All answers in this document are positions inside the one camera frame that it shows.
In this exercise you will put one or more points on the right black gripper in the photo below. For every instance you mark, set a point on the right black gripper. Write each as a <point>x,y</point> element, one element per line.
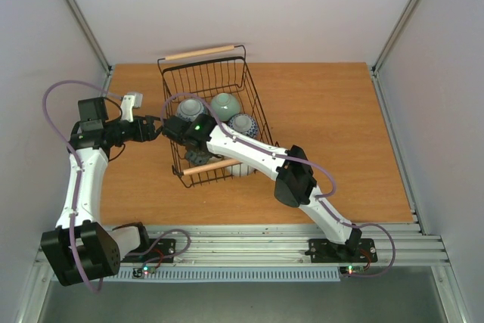
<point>195,155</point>

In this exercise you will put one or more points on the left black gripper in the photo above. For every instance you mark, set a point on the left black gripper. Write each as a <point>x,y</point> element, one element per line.
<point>150,135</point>

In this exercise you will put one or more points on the blue floral bowl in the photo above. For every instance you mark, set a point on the blue floral bowl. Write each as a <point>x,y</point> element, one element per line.
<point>189,109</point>

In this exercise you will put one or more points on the plain white bowl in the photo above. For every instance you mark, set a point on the plain white bowl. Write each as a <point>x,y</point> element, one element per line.
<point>240,170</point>

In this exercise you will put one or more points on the celadon green bowl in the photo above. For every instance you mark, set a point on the celadon green bowl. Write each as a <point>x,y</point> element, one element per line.
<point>225,105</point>

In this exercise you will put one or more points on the red patterned bowl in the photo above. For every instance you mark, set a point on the red patterned bowl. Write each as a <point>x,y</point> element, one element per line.
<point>244,124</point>

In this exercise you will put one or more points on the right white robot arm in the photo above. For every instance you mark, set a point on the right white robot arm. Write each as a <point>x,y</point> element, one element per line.
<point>293,174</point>

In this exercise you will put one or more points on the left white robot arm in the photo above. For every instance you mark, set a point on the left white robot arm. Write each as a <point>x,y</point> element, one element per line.
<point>79,249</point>

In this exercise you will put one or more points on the left controller board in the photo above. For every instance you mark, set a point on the left controller board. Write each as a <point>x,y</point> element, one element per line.
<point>145,271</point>

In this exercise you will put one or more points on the controller board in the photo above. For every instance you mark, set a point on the controller board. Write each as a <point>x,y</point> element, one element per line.
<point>353,270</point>
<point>145,271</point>

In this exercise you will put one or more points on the right controller board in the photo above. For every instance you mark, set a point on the right controller board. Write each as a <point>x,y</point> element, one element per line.
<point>353,270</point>

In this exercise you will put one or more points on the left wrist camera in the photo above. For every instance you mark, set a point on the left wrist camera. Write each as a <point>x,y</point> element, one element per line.
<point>130,101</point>

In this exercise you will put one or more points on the black wire dish rack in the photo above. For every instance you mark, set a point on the black wire dish rack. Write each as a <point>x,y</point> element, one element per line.
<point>207,78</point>

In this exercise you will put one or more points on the aluminium rail frame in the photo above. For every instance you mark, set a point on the aluminium rail frame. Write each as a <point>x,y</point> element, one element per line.
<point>285,245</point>

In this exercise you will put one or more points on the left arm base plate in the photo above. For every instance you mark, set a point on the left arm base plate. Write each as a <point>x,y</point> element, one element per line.
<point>164,247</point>

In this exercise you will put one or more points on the grey slotted cable duct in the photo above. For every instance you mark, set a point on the grey slotted cable duct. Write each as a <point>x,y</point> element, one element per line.
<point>170,274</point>

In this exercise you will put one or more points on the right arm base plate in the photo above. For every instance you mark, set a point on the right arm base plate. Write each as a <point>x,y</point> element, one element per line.
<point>323,251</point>

